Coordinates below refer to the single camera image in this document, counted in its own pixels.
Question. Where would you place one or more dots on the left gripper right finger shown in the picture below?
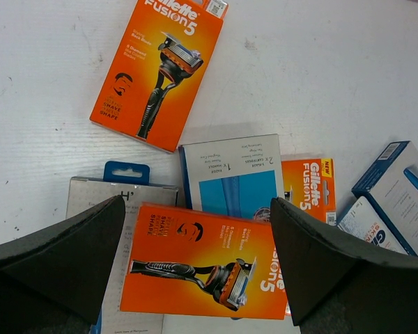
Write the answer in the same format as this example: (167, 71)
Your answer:
(335, 279)

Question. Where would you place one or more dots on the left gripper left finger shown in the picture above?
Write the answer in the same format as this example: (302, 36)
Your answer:
(59, 274)

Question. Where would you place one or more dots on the white Gillette SkinGuard blister pack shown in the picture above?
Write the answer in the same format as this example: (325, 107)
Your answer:
(363, 222)

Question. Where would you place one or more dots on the orange gillette box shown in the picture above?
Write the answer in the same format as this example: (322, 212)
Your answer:
(309, 184)
(186, 262)
(158, 67)

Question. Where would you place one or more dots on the grey Harry's box right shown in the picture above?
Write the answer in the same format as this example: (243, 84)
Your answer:
(390, 185)

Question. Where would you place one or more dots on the grey harry's box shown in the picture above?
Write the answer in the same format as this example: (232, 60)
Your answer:
(132, 182)
(390, 185)

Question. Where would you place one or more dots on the grey Harry's box left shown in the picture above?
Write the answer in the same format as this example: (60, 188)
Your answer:
(132, 182)

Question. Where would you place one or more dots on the orange Gillette box front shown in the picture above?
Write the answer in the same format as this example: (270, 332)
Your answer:
(186, 262)

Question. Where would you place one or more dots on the white blue Harry's box centre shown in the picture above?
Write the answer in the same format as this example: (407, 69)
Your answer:
(236, 177)

